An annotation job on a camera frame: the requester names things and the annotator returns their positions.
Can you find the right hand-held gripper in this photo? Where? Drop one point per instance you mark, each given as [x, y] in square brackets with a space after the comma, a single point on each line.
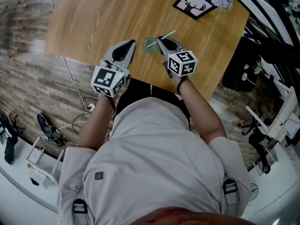
[184, 63]

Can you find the black metal railing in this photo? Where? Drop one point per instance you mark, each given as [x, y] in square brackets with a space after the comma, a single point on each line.
[267, 24]

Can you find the black sneaker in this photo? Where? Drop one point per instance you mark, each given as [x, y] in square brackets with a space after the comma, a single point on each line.
[57, 136]
[44, 125]

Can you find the person's right forearm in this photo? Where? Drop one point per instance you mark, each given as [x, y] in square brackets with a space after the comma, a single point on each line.
[201, 111]

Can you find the white shelf rack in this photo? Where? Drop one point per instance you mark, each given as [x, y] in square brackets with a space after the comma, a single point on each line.
[43, 160]

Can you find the black framed deer picture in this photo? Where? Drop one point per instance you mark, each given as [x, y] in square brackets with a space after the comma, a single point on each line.
[194, 5]

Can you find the person's black trousers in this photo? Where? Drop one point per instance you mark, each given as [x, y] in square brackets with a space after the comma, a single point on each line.
[140, 90]

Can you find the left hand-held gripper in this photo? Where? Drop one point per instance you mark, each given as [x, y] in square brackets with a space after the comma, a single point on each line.
[106, 80]

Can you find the person's light grey shirt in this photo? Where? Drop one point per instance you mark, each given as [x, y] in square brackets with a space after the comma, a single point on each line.
[152, 163]

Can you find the small white flower plant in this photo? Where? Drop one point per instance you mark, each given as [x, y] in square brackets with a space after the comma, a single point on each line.
[258, 67]

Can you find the clear green cup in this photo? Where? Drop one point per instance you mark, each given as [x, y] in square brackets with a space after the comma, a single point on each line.
[150, 48]

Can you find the black office chair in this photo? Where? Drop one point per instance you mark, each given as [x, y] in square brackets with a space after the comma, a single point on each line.
[10, 139]
[256, 137]
[236, 78]

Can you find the person's left forearm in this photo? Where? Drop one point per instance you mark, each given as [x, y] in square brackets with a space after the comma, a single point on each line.
[93, 125]

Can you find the white power strip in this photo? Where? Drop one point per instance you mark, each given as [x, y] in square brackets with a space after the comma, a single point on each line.
[90, 107]

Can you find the small white monitor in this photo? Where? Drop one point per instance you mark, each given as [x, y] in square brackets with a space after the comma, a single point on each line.
[291, 125]

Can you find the white wooden desk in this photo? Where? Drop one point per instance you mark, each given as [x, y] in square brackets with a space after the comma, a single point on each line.
[279, 125]

